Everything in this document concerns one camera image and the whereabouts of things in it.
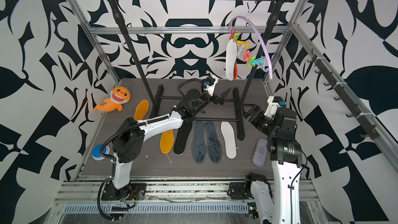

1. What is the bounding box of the white orange-edged insole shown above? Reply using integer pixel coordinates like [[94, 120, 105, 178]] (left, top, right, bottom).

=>
[[226, 39, 238, 81]]

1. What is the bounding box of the black foam insole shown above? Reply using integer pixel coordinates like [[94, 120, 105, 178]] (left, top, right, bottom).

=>
[[174, 122, 192, 155]]

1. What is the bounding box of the dark grey felt insole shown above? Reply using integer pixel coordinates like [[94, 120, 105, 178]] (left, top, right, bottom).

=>
[[191, 121, 206, 164], [204, 121, 222, 164]]

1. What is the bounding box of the orange fuzzy insole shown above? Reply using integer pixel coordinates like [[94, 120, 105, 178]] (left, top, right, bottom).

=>
[[134, 100, 149, 121], [160, 130, 175, 154]]

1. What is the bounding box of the lilac round clip hanger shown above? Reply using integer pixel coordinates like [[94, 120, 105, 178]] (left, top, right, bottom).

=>
[[227, 1, 274, 80]]

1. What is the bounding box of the grey orange-edged insole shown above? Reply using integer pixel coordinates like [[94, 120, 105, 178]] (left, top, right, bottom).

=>
[[233, 62, 238, 80]]

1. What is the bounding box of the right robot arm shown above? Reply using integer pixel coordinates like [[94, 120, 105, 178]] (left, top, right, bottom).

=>
[[227, 102, 305, 224]]

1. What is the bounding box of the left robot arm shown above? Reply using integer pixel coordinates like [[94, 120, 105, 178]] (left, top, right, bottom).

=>
[[99, 76, 231, 200]]

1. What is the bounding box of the grey fabric case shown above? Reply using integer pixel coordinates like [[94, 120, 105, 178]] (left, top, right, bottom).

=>
[[252, 139, 268, 168]]

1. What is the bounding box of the orange shark plush toy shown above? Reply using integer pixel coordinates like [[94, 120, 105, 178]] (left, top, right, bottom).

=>
[[94, 86, 131, 113]]

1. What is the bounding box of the blue round button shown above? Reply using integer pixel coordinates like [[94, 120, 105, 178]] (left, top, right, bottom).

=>
[[92, 144, 110, 161]]

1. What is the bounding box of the black garment rack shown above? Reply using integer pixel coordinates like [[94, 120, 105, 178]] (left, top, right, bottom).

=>
[[94, 0, 298, 141]]

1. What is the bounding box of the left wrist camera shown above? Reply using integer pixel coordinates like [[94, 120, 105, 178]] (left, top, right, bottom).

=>
[[204, 75, 219, 97]]

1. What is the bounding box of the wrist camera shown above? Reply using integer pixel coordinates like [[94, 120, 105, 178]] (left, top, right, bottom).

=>
[[264, 96, 286, 119], [204, 75, 219, 97]]

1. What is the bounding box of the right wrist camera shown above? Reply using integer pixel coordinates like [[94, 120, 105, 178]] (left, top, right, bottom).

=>
[[264, 96, 286, 119]]

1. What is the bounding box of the wall hook rail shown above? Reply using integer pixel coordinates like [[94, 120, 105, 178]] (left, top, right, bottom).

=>
[[309, 51, 382, 140]]

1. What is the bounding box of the white cable duct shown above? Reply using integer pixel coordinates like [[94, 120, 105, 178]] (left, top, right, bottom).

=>
[[63, 202, 250, 214]]

